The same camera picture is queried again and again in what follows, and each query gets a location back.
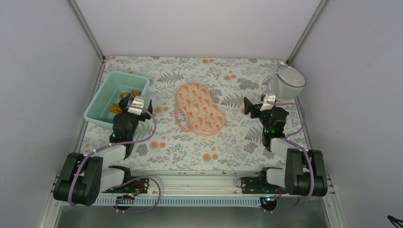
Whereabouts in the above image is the orange mustard bra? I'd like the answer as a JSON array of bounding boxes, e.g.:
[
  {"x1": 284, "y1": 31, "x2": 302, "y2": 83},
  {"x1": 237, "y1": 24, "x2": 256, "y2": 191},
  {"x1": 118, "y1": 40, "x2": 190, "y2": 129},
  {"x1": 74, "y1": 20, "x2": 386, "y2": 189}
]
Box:
[{"x1": 109, "y1": 90, "x2": 141, "y2": 114}]

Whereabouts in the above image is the teal plastic bin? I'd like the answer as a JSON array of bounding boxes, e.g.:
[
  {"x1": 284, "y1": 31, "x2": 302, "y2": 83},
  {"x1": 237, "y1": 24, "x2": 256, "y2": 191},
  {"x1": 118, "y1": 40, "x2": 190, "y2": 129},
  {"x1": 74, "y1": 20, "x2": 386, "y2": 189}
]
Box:
[{"x1": 84, "y1": 71, "x2": 150, "y2": 131}]

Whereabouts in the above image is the orange floral mesh laundry bag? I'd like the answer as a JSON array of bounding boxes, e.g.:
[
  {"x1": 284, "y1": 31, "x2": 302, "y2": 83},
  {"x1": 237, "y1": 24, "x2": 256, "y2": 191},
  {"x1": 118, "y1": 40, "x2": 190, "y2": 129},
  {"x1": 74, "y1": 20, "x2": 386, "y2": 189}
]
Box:
[{"x1": 174, "y1": 83, "x2": 226, "y2": 137}]

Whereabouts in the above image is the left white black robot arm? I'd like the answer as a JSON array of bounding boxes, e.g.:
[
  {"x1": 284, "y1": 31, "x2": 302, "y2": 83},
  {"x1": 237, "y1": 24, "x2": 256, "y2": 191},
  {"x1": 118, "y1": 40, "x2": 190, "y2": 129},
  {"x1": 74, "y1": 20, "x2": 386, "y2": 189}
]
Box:
[{"x1": 53, "y1": 95, "x2": 156, "y2": 206}]

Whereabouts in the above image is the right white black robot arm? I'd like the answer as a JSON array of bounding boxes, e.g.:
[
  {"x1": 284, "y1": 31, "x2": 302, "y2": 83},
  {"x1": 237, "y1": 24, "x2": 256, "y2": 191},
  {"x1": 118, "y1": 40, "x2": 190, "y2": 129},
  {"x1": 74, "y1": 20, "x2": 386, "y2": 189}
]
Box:
[{"x1": 241, "y1": 96, "x2": 328, "y2": 197}]

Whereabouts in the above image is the white mesh laundry basket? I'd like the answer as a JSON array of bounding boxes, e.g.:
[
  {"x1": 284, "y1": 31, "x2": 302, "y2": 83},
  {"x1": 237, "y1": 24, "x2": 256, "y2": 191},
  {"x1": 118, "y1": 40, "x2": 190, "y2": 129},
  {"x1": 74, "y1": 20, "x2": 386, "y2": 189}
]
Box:
[{"x1": 268, "y1": 65, "x2": 306, "y2": 102}]

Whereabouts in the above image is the floral patterned table mat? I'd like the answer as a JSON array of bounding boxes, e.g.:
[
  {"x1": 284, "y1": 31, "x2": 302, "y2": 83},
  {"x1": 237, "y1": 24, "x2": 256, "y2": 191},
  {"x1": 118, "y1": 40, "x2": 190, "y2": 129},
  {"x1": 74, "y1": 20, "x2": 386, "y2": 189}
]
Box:
[{"x1": 103, "y1": 56, "x2": 285, "y2": 171}]

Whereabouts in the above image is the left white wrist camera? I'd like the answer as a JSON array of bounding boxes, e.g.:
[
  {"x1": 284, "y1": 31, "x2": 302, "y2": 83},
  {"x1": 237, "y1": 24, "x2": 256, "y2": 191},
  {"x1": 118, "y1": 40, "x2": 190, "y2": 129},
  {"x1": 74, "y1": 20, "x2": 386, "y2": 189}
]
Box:
[{"x1": 127, "y1": 96, "x2": 145, "y2": 115}]

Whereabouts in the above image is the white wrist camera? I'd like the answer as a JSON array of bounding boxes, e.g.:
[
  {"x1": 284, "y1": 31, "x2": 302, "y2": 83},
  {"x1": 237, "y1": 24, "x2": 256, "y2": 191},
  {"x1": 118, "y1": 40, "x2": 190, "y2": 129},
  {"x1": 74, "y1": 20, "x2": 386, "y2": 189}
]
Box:
[
  {"x1": 260, "y1": 93, "x2": 276, "y2": 111},
  {"x1": 127, "y1": 96, "x2": 145, "y2": 115}
]

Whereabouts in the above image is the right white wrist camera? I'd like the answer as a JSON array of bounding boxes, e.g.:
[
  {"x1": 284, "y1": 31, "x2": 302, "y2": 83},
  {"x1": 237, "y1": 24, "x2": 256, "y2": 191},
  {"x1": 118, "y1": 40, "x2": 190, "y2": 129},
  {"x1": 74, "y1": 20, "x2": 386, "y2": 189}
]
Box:
[{"x1": 260, "y1": 93, "x2": 276, "y2": 111}]

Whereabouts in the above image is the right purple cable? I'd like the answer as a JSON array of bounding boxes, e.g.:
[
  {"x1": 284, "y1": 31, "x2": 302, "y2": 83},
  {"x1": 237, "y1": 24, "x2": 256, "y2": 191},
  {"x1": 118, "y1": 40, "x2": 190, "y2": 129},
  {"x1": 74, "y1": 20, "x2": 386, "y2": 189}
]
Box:
[{"x1": 261, "y1": 101, "x2": 316, "y2": 215}]

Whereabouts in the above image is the purple cable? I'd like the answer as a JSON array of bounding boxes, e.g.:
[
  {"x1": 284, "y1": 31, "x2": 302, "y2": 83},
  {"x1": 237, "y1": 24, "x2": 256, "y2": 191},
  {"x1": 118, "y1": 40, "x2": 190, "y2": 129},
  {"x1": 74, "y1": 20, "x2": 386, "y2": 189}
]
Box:
[
  {"x1": 261, "y1": 101, "x2": 316, "y2": 215},
  {"x1": 67, "y1": 108, "x2": 162, "y2": 215}
]

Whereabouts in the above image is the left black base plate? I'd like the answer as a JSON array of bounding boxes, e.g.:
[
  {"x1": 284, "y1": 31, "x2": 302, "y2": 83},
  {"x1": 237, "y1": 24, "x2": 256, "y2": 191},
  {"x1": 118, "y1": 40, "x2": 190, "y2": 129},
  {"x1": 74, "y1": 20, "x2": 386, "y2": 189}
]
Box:
[{"x1": 103, "y1": 178, "x2": 149, "y2": 195}]

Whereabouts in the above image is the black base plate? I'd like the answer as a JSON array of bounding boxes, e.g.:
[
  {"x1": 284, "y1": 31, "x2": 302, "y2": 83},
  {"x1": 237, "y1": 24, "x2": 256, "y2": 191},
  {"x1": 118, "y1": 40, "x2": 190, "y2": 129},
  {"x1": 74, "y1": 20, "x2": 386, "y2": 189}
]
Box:
[
  {"x1": 103, "y1": 178, "x2": 149, "y2": 195},
  {"x1": 236, "y1": 177, "x2": 286, "y2": 194}
]

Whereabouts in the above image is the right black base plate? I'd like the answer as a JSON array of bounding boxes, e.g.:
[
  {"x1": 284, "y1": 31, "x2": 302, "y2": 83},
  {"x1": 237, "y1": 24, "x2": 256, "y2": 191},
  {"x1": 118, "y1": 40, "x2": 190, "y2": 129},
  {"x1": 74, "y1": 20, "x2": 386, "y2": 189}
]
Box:
[{"x1": 236, "y1": 177, "x2": 286, "y2": 194}]

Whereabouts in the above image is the white slotted cable duct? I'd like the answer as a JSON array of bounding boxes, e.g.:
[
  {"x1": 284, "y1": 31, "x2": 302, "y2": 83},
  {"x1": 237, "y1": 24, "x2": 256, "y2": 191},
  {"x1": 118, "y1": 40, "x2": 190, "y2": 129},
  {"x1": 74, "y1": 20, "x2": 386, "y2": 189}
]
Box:
[{"x1": 94, "y1": 196, "x2": 263, "y2": 208}]

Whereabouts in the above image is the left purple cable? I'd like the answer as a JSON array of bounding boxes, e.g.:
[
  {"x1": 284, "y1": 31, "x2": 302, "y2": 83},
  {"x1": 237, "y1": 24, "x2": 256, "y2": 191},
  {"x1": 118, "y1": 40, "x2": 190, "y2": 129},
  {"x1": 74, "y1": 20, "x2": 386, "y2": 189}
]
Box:
[{"x1": 67, "y1": 108, "x2": 162, "y2": 215}]

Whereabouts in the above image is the aluminium mounting rail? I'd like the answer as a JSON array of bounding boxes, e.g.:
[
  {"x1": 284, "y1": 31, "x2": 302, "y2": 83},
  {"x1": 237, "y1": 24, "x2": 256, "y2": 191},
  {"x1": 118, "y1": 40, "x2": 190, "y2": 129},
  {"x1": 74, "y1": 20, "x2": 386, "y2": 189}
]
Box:
[{"x1": 52, "y1": 171, "x2": 335, "y2": 198}]

